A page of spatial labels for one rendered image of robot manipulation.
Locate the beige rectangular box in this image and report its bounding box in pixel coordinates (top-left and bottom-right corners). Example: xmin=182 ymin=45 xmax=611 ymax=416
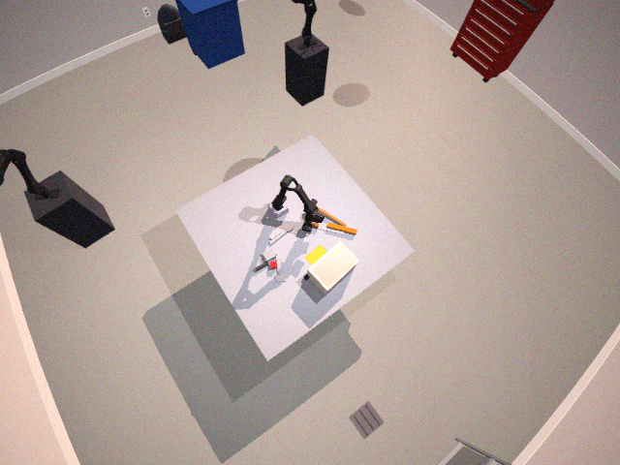
xmin=303 ymin=241 xmax=359 ymax=295

